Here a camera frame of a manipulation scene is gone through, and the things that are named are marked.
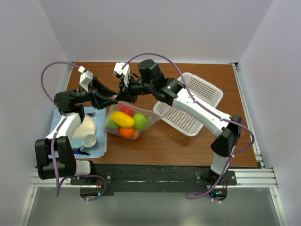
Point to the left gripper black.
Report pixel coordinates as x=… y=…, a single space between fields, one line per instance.
x=99 y=95

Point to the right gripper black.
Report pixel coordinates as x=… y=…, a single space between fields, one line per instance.
x=125 y=93

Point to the clear zip top bag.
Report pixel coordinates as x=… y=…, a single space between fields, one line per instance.
x=151 y=116

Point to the white plastic basket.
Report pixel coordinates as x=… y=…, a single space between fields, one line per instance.
x=188 y=117

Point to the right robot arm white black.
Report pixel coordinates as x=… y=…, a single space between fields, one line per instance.
x=224 y=143

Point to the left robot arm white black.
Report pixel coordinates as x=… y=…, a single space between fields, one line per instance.
x=54 y=155

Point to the yellow fake lemon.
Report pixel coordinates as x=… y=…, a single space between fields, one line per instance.
x=122 y=119

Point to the red fake apple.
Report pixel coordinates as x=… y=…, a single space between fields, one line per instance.
x=127 y=110

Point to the green fake apple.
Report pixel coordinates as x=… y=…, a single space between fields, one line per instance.
x=140 y=121

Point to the orange fake orange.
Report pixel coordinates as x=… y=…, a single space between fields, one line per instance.
x=127 y=132

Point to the blue checkered cloth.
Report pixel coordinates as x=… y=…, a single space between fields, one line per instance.
x=99 y=116

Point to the beige ceramic plate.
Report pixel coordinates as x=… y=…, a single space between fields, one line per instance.
x=87 y=127

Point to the white ceramic cup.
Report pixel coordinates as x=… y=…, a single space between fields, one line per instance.
x=90 y=141

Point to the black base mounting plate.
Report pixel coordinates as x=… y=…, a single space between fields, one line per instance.
x=163 y=179

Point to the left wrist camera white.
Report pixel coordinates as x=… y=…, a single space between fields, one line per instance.
x=85 y=78

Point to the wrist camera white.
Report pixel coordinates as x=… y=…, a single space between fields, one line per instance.
x=85 y=78
x=122 y=71

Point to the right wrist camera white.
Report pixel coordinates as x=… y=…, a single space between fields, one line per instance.
x=122 y=71

